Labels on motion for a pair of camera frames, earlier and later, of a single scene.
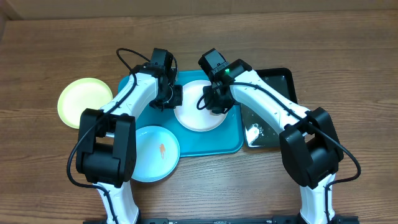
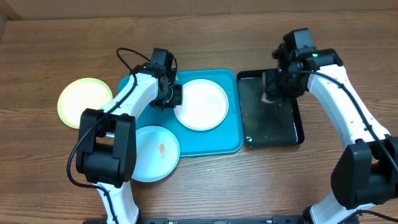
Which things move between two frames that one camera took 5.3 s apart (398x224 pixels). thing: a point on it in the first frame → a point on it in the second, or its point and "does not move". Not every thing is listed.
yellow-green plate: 79,94 does not move
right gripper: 214,103 → 275,91
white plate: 189,116 does not move
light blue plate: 157,154 does not move
